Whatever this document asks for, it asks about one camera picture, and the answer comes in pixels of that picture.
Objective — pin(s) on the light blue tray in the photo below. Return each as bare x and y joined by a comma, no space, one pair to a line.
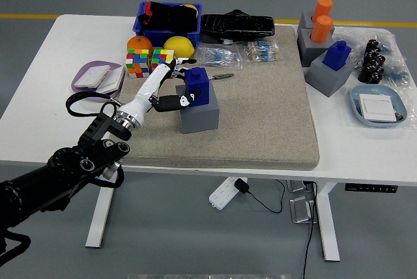
356,103

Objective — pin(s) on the blue plastic bin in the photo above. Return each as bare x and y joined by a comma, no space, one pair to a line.
172,35

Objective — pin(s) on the yellow lemon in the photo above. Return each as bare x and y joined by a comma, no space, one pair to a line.
179,47

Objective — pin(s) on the clear bag of resistors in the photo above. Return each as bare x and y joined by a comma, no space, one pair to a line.
260,51
216,55

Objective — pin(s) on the yellow item in bin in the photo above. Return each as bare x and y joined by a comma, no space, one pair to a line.
192,7

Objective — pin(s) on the black wrapped keyboard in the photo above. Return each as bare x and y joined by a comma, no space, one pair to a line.
238,26

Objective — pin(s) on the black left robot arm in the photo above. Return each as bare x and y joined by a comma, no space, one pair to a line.
65,161

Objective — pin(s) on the black table control panel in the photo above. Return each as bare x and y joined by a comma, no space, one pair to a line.
371,188

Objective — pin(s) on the small metal multi-tool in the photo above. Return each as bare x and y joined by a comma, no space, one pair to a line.
223,76

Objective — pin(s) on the black plug adapter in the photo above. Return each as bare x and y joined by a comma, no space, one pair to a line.
241,186

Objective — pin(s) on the black cloth gloves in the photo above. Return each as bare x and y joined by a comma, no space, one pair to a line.
169,16

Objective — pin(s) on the metal floor bracket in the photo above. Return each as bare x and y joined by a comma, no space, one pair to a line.
298,186
301,210

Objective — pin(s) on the grey-brown mat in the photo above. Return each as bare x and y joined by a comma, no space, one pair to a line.
254,122

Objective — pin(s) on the blue square seal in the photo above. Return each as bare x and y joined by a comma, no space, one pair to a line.
200,80
337,55

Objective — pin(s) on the colourful puzzle cube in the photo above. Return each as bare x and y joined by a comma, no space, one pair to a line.
137,62
159,55

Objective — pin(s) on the dark cylinder capacitor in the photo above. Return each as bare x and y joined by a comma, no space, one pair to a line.
368,67
380,61
370,56
378,71
373,45
363,77
375,79

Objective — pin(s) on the white switch panel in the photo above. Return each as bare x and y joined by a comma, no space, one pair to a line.
91,75
378,108
112,78

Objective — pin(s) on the white table leg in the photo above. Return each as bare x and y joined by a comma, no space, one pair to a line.
327,227
101,220

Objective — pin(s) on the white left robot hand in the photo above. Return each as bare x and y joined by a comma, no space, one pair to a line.
146,91

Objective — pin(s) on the orange cylinder seal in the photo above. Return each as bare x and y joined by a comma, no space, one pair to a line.
322,29
323,6

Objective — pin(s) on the white power strip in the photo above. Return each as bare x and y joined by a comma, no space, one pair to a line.
223,194

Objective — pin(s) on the small green circuit part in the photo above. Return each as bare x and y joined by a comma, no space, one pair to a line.
399,116

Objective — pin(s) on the orange fruit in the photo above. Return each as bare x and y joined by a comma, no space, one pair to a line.
140,44

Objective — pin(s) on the grey seal holder block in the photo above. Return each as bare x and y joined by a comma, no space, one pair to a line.
325,80
309,52
304,21
200,119

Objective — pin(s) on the clear bag of blue parts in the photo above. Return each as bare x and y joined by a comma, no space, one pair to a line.
395,70

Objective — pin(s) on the purple tray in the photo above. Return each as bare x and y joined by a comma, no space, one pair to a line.
86,64

